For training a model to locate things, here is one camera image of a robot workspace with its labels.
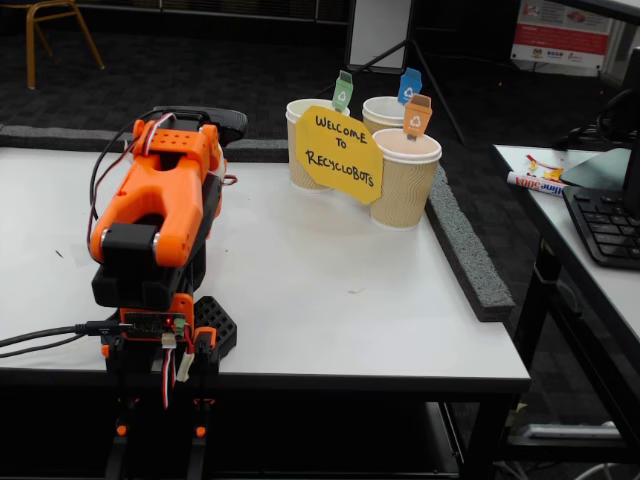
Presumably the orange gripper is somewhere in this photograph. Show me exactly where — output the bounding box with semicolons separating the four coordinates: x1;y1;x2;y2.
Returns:
199;123;225;177

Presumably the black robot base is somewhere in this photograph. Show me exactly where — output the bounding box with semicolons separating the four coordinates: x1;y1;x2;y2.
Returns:
99;294;239;362

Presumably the short grey foam strip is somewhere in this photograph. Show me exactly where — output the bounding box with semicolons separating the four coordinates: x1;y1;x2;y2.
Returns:
224;138;290;164

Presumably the paper cup with green label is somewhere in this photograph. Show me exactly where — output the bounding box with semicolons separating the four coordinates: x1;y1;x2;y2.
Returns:
285;98;351;191

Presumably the yellow welcome paper sign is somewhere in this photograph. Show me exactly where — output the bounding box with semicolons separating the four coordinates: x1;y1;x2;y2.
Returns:
294;104;385;205

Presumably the green recycling bin label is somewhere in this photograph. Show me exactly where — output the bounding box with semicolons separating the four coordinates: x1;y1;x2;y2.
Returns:
331;70;356;112

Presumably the paper cup with blue label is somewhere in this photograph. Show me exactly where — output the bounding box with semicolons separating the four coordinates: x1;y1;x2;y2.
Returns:
362;96;416;135

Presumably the orange controller board housing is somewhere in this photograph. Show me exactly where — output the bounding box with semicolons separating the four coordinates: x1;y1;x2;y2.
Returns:
119;293;195;344

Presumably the black table clamp orange knob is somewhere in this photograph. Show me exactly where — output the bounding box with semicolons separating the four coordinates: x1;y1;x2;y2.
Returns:
101;344;132;480
187;327;221;480

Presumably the white standing panel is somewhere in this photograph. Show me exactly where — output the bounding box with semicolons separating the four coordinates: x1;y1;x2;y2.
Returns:
345;0;414;74

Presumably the paper cup with orange label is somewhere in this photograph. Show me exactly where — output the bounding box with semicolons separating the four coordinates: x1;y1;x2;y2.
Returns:
369;128;444;230

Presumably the orange recycling bin label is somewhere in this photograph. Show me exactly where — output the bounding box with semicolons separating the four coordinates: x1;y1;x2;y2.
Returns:
401;93;432;141

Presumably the blue recycling bin label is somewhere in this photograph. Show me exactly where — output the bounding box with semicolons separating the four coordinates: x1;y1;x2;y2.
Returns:
397;67;424;106

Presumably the white power connector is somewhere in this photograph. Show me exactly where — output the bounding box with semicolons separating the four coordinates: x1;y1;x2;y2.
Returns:
175;349;195;384

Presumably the black tripod stand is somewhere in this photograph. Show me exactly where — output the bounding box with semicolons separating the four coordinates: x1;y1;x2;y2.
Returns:
315;0;467;147

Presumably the red yellow candy wrapper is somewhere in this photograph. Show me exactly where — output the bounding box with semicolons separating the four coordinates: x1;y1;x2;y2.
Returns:
523;153;565;182

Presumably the red white poster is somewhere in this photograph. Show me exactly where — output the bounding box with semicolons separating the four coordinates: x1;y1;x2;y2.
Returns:
510;0;614;78

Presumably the black keyboard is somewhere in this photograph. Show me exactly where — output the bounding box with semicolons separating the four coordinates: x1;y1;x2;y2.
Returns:
562;185;640;271

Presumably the white power strip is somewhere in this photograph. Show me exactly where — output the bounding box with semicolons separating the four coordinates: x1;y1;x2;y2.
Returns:
517;421;622;441

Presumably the black camera cable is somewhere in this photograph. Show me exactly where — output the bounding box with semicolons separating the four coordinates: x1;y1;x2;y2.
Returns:
0;107;169;359

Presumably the black USB cable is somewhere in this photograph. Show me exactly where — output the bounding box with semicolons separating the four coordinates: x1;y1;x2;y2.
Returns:
0;322;134;351

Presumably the red white black wire bundle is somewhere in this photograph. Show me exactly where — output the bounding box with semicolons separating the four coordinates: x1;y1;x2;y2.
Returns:
160;333;179;411

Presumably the white table black frame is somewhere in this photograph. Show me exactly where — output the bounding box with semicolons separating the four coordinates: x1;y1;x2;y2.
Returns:
492;143;640;451

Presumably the black cable bundle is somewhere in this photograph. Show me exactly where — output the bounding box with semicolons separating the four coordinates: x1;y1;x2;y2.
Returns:
552;88;634;151

